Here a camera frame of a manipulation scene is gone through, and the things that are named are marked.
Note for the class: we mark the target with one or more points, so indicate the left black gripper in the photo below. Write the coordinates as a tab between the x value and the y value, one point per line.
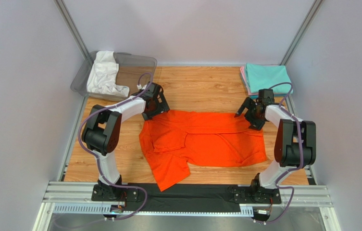
162	106

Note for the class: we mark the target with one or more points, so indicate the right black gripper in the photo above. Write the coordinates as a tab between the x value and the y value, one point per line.
250	111

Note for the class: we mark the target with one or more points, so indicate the orange t shirt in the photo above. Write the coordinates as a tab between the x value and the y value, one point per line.
173	140

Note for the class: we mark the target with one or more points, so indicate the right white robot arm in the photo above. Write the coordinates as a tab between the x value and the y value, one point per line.
295	144

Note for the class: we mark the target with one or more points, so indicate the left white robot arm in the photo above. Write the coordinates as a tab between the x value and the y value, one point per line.
101	129

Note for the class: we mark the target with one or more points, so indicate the pink folded t shirt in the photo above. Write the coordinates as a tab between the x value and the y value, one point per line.
244	80

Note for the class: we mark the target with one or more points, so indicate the clear plastic bin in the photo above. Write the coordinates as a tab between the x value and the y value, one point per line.
133	70

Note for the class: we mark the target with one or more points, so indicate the white t shirt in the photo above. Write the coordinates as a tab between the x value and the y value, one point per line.
103	74

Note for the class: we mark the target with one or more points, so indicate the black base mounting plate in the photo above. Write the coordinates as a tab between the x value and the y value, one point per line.
186	197

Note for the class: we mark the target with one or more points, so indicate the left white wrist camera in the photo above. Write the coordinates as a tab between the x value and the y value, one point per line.
141	87

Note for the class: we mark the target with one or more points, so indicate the right corner aluminium post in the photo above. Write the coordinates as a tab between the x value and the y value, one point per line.
313	11

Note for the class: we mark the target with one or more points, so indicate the corner aluminium post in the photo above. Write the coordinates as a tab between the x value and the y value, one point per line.
62	7
313	11

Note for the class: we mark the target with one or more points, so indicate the aluminium frame rail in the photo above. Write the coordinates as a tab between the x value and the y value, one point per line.
76	197

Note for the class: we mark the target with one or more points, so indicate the left corner aluminium post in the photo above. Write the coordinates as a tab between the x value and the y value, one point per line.
62	7

